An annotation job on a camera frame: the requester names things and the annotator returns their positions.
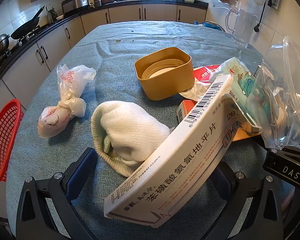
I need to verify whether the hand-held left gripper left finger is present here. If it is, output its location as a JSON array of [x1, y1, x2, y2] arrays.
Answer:
[[16, 147, 99, 240]]

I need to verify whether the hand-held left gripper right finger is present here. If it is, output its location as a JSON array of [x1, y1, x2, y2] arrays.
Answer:
[[207, 161, 294, 240]]

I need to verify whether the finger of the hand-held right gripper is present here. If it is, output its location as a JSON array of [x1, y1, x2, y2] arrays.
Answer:
[[240, 127, 272, 153]]

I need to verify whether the clear plastic bag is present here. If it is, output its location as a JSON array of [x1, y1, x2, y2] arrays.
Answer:
[[252, 36, 300, 150]]

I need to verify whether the large white medicine box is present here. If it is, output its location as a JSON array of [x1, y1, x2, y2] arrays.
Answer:
[[104, 74, 263, 228]]

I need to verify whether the orange ointment box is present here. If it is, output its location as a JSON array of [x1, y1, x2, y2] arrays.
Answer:
[[177, 99, 262, 142]]

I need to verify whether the mustard yellow plastic container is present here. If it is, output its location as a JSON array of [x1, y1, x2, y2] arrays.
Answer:
[[134, 47, 195, 101]]

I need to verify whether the pale green tissue pack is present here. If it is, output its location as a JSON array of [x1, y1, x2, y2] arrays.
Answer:
[[210, 57, 273, 130]]

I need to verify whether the tied white plastic bag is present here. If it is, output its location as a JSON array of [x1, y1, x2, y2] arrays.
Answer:
[[37, 64, 97, 138]]

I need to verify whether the white knitted sock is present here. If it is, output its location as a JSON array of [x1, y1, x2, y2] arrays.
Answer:
[[91, 101, 171, 178]]

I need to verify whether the red and white packet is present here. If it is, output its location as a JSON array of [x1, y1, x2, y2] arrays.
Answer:
[[179, 64, 222, 102]]

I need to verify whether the red plastic mesh basket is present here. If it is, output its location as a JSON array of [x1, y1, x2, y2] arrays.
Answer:
[[0, 99, 25, 184]]

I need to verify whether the clear glass pitcher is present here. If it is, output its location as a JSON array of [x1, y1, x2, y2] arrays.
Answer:
[[225, 7, 257, 48]]

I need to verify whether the blue plastic bag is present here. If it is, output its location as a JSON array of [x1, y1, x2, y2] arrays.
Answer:
[[194, 21, 225, 32]]

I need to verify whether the black gas stove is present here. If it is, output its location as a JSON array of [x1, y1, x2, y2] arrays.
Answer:
[[0, 29, 44, 67]]

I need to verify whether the black frying pan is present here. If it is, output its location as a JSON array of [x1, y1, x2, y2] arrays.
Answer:
[[10, 6, 45, 40]]

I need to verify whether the steel kettle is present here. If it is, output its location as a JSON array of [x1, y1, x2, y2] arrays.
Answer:
[[46, 6, 58, 23]]

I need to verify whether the row of beige cabinet doors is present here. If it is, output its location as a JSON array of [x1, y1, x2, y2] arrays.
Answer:
[[0, 4, 208, 135]]

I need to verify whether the black kitchen countertop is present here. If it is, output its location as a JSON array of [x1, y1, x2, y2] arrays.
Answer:
[[0, 0, 209, 90]]

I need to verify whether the silver rice cooker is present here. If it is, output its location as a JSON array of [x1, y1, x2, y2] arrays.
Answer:
[[62, 0, 89, 14]]

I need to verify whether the black power plug cable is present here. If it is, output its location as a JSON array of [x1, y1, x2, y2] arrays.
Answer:
[[254, 0, 275, 33]]

